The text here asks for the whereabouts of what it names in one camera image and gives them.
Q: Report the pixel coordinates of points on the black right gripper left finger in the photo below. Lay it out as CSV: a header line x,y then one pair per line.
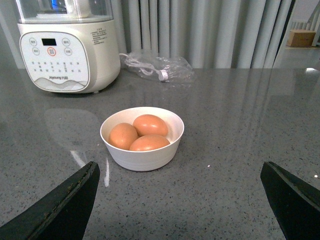
x,y
62,214

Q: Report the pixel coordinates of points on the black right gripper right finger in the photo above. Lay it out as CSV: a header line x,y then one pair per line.
x,y
294,202

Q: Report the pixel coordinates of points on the brown egg left in bowl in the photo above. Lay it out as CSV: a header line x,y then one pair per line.
x,y
122,136

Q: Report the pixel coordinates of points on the brown egg in bowl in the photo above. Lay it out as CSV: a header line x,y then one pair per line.
x,y
148,124
149,142
122,136

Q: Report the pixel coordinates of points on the brown egg front in bowl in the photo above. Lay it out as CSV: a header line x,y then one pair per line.
x,y
149,142

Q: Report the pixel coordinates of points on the brown egg back in bowl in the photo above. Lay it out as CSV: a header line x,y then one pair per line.
x,y
148,124

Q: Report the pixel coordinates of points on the cardboard box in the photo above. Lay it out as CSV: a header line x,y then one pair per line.
x,y
300,38

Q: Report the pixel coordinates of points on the white round bowl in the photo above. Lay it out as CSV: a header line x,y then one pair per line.
x,y
143,161

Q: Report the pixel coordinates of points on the white soy milk maker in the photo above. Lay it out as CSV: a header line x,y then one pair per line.
x,y
69,46

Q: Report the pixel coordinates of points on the clear plastic bag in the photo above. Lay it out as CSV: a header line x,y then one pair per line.
x,y
149,65

